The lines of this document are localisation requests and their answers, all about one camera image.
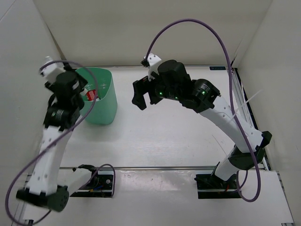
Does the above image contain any white zip tie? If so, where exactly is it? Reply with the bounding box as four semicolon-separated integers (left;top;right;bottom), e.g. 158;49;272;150
232;89;263;118

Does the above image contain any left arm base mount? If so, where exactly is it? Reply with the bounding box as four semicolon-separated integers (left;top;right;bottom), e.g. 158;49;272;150
71;164;116;198

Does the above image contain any blue label sticker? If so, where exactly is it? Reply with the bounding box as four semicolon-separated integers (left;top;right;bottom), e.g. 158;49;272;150
209;66;226;71

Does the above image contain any green plastic bin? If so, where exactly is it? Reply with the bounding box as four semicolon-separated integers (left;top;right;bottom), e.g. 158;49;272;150
76;67;118;125

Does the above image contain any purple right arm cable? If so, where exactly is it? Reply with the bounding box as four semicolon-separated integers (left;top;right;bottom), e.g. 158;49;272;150
144;18;261;202

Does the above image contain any red label plastic bottle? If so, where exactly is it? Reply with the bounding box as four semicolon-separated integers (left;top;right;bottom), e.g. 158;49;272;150
82;86;99;101

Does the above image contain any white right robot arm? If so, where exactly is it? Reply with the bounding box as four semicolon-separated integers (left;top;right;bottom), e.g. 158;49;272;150
132;54;272;188

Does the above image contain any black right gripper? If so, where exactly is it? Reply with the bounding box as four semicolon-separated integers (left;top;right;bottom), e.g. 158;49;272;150
132;71;181;111

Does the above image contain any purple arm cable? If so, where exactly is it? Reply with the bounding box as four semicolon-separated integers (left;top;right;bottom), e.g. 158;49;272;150
144;18;261;202
5;60;116;226

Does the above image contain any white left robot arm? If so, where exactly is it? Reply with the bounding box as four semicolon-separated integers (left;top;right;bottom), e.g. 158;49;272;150
16;57;87;212

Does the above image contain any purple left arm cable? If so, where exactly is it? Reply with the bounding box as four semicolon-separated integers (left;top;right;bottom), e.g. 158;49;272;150
5;60;116;226

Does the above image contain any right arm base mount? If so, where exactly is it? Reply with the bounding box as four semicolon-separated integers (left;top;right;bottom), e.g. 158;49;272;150
194;174;241;199

